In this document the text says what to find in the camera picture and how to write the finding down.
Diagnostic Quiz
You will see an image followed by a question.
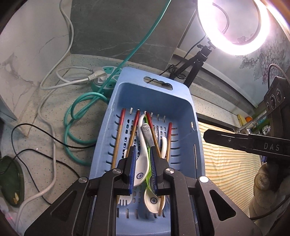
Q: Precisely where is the black tripod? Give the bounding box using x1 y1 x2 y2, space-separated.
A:
172 42 216 88

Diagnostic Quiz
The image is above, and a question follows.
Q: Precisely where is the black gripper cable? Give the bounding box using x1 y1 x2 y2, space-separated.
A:
249 197 290 221

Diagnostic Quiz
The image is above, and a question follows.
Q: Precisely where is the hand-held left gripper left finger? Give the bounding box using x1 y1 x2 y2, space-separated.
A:
24 146 137 236

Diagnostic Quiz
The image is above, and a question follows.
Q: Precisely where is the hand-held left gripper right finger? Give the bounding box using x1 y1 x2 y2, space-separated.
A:
150 146 259 236

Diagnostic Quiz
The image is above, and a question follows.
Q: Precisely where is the thin black cable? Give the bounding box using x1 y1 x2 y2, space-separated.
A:
0 123 97 206

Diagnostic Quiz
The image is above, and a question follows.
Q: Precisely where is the black ring light cable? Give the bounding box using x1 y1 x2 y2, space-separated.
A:
159 34 208 79

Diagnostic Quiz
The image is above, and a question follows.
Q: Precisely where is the white ceramic soup spoon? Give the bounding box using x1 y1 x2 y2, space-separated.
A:
132 114 152 188
144 136 168 214

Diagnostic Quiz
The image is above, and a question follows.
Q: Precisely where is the white plastic fork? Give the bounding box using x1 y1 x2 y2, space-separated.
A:
117 148 133 206

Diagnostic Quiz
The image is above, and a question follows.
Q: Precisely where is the blue plastic drain basket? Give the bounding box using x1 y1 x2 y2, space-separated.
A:
89 67 206 236

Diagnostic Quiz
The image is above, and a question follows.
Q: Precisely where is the chrome kitchen faucet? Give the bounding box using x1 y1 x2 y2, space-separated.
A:
236 121 268 135

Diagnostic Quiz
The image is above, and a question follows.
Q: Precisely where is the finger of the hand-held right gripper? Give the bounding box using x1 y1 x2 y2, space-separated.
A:
203 129 256 152

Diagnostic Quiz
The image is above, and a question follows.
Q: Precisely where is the yellow striped cloth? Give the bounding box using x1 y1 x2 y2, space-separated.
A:
198 121 264 213

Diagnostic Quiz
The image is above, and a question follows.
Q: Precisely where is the green glass dish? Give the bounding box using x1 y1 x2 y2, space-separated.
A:
0 156 25 206

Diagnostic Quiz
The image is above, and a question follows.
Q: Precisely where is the teal power cable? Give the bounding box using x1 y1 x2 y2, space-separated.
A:
64 0 173 166

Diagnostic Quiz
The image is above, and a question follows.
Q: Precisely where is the green plastic spoon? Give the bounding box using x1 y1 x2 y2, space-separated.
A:
144 147 153 193

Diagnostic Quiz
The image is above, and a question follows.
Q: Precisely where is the teal power strip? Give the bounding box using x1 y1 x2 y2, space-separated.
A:
91 65 122 94

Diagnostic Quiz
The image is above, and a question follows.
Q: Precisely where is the person's right hand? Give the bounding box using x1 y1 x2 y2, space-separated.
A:
249 163 290 219

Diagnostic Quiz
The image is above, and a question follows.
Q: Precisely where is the grape pattern wall panel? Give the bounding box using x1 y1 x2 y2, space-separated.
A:
236 27 290 107

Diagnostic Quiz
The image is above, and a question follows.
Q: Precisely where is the white cable with plug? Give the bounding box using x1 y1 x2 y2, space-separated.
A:
40 66 107 90

